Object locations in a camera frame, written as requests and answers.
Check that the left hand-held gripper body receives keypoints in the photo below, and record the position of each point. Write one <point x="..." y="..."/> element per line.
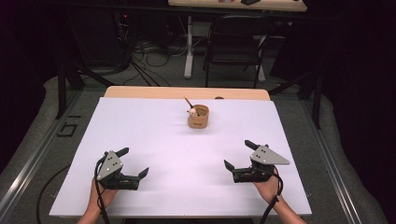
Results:
<point x="109" y="168"/>

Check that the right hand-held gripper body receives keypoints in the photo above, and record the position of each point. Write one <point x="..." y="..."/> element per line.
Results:
<point x="264" y="158"/>

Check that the person's left hand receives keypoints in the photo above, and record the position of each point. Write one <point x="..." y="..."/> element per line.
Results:
<point x="101" y="199"/>

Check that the person's right hand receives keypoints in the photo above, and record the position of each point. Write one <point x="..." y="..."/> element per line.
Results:
<point x="268" y="191"/>

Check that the white table cover sheet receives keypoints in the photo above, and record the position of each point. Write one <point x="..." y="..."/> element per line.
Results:
<point x="174" y="161"/>

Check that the black metal stand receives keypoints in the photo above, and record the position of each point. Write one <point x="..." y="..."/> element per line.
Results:
<point x="62" y="90"/>
<point x="317" y="99"/>

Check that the white desk leg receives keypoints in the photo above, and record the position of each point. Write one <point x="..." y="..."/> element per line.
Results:
<point x="261" y="62"/>
<point x="188" y="46"/>

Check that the black folding chair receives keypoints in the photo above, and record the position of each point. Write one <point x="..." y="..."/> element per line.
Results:
<point x="233" y="46"/>

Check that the wooden desk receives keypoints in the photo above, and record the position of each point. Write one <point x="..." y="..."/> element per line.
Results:
<point x="236" y="5"/>

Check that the dark object on desk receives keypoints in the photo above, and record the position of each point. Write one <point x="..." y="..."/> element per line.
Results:
<point x="250" y="2"/>

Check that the aluminium floor rail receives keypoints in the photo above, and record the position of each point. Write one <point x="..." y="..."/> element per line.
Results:
<point x="330" y="161"/>
<point x="34" y="155"/>

